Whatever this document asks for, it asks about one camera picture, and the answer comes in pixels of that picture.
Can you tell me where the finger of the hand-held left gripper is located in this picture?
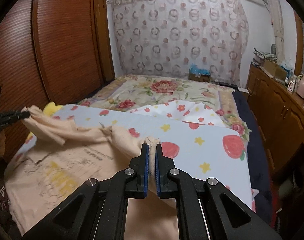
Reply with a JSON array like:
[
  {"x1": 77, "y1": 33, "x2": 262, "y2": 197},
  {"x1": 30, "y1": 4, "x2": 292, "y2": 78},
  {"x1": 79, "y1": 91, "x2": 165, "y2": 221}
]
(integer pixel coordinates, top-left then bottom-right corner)
[{"x1": 0, "y1": 111, "x2": 30, "y2": 128}]

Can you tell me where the wooden window frame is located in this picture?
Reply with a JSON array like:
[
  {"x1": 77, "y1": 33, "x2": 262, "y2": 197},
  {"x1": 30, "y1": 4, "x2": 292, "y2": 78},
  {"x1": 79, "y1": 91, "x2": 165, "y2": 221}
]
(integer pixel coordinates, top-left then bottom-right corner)
[{"x1": 294, "y1": 10, "x2": 304, "y2": 77}]

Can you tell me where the cream window curtain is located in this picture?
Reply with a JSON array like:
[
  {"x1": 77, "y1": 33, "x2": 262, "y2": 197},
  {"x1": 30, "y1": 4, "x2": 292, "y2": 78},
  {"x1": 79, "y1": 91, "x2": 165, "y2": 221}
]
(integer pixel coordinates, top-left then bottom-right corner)
[{"x1": 263, "y1": 0, "x2": 286, "y2": 60}]

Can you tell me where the peach printed t-shirt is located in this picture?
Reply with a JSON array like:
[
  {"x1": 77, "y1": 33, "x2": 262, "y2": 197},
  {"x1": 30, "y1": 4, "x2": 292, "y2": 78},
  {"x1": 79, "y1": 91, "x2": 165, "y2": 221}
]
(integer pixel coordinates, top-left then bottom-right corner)
[{"x1": 4, "y1": 105, "x2": 180, "y2": 240}]

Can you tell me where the small cardboard box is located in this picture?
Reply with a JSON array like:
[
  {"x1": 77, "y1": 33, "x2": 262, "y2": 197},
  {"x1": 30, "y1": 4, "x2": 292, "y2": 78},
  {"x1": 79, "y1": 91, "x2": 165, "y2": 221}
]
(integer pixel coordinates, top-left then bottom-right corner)
[{"x1": 189, "y1": 72, "x2": 211, "y2": 83}]

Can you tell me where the stack of folded cloths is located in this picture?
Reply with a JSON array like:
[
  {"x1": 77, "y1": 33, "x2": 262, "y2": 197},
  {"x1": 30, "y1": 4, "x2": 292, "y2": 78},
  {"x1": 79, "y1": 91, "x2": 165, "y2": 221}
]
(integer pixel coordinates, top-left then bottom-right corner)
[{"x1": 253, "y1": 47, "x2": 277, "y2": 64}]

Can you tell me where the blue crumpled cloth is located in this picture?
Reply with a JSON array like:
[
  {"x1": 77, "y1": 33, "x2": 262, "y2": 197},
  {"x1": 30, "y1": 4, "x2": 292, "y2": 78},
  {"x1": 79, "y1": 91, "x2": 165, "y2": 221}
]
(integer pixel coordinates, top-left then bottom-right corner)
[{"x1": 189, "y1": 64, "x2": 210, "y2": 75}]

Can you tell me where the yellow plush toy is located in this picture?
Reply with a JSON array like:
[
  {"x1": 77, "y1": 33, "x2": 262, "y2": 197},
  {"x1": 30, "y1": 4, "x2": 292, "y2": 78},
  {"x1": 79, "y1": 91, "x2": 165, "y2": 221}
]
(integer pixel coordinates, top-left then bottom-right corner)
[{"x1": 26, "y1": 102, "x2": 65, "y2": 143}]

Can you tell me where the wooden cabinet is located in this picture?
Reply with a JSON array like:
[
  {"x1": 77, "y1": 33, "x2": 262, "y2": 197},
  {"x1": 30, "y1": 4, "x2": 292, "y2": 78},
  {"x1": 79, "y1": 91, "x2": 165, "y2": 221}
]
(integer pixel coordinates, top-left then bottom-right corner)
[{"x1": 247, "y1": 64, "x2": 304, "y2": 180}]

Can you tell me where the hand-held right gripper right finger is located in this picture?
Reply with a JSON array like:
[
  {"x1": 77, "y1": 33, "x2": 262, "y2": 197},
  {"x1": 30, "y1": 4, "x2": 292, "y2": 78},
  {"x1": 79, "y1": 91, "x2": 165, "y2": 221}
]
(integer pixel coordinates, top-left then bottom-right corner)
[{"x1": 155, "y1": 142, "x2": 282, "y2": 240}]

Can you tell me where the open cardboard box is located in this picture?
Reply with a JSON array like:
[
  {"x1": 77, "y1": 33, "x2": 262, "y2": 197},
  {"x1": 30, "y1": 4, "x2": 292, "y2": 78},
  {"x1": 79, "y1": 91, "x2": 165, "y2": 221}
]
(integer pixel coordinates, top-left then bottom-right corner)
[{"x1": 263, "y1": 59, "x2": 288, "y2": 80}]

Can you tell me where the pink thermos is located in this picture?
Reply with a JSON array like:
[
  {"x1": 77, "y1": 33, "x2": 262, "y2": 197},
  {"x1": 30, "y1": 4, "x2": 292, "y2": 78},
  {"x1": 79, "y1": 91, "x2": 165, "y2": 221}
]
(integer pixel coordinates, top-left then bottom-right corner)
[{"x1": 295, "y1": 74, "x2": 304, "y2": 99}]

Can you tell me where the ring patterned wall curtain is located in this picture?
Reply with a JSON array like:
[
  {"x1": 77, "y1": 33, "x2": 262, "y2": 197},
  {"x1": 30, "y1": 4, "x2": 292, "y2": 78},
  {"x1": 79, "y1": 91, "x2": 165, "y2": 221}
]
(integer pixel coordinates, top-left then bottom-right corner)
[{"x1": 107, "y1": 0, "x2": 250, "y2": 85}]

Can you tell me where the wooden wardrobe side panel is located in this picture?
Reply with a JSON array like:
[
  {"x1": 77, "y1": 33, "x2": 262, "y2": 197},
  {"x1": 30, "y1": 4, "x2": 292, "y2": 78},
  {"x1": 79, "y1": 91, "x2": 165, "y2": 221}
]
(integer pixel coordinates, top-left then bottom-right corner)
[{"x1": 94, "y1": 0, "x2": 116, "y2": 83}]

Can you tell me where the strawberry print bed sheet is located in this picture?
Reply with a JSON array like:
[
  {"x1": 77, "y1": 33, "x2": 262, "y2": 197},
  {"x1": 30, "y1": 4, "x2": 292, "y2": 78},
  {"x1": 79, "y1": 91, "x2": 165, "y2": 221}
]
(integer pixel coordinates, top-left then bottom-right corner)
[{"x1": 16, "y1": 99, "x2": 257, "y2": 213}]

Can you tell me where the floral blanket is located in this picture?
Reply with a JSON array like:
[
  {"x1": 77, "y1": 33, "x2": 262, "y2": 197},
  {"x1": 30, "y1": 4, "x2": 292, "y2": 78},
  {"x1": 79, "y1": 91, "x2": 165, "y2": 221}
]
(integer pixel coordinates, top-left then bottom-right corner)
[{"x1": 77, "y1": 74, "x2": 252, "y2": 140}]

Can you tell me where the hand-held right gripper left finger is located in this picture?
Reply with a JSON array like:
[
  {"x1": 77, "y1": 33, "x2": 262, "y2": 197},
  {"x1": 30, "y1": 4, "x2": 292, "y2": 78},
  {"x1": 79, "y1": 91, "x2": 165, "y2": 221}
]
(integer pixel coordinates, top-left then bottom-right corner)
[{"x1": 22, "y1": 143, "x2": 149, "y2": 240}]

